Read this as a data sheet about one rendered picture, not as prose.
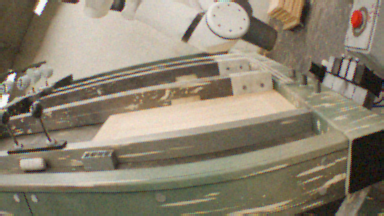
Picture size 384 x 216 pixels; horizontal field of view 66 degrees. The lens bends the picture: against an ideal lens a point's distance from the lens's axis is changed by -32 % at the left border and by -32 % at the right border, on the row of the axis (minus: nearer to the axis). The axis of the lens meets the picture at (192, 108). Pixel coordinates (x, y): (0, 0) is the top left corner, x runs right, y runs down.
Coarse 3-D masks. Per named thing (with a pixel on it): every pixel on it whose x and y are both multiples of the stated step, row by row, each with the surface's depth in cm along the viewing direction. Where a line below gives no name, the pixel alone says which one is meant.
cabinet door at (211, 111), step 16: (240, 96) 115; (256, 96) 112; (272, 96) 108; (144, 112) 114; (160, 112) 112; (176, 112) 109; (192, 112) 106; (208, 112) 103; (224, 112) 100; (240, 112) 97; (256, 112) 95; (272, 112) 92; (112, 128) 101; (128, 128) 99; (144, 128) 97; (160, 128) 95; (176, 128) 92
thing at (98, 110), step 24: (264, 72) 117; (120, 96) 117; (144, 96) 118; (168, 96) 118; (192, 96) 118; (216, 96) 118; (24, 120) 118; (48, 120) 119; (72, 120) 119; (96, 120) 119
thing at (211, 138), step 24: (240, 120) 80; (264, 120) 76; (288, 120) 76; (72, 144) 80; (96, 144) 78; (120, 144) 76; (144, 144) 76; (168, 144) 76; (192, 144) 76; (216, 144) 76; (240, 144) 77; (0, 168) 78
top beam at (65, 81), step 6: (60, 78) 248; (66, 78) 250; (72, 78) 267; (48, 84) 218; (60, 84) 234; (66, 84) 249; (42, 96) 195; (12, 102) 158; (18, 102) 156; (24, 102) 165; (0, 108) 143; (6, 108) 140; (12, 108) 148; (18, 108) 155; (24, 108) 164; (12, 114) 147; (18, 114) 155
